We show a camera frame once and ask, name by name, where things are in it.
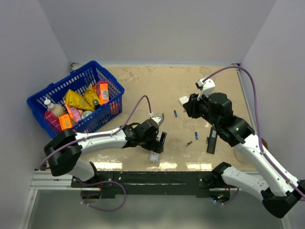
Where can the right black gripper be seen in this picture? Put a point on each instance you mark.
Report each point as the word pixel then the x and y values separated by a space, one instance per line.
pixel 191 105

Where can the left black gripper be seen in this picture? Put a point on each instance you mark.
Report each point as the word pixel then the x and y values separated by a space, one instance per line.
pixel 156 146

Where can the white remote control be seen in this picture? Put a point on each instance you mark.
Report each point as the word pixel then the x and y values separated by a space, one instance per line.
pixel 154 157

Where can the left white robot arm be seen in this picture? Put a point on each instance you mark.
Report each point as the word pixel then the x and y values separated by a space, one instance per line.
pixel 63 153

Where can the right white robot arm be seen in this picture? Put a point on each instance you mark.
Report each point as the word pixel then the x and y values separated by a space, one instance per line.
pixel 278 190

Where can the white remote with display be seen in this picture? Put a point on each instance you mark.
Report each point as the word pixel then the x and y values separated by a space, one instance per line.
pixel 183 100

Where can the black remote control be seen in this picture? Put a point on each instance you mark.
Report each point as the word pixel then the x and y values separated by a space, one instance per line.
pixel 212 141

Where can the orange juice carton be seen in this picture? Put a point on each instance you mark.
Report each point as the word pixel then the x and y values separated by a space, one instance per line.
pixel 103 92

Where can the silver can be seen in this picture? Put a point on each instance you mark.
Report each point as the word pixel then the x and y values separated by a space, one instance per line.
pixel 86 114

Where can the yellow snack bag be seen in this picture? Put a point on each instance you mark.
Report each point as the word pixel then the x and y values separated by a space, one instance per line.
pixel 90 96
pixel 74 99

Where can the pink round container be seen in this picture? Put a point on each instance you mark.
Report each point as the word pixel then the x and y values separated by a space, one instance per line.
pixel 75 114

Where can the small orange box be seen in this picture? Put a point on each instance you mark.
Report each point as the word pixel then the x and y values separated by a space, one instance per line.
pixel 65 122

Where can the blue plastic shopping basket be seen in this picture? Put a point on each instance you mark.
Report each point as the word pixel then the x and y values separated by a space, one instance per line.
pixel 78 81

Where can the soap pump bottle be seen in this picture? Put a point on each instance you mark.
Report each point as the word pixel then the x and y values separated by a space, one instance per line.
pixel 55 108

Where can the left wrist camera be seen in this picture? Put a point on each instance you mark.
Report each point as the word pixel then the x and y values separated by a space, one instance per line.
pixel 157 119

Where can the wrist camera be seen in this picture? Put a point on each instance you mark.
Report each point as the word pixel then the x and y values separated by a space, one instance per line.
pixel 157 119
pixel 206 87

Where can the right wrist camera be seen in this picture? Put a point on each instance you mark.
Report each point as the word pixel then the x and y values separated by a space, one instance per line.
pixel 206 87

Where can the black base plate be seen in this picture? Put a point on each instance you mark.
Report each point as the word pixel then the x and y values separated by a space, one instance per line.
pixel 168 183

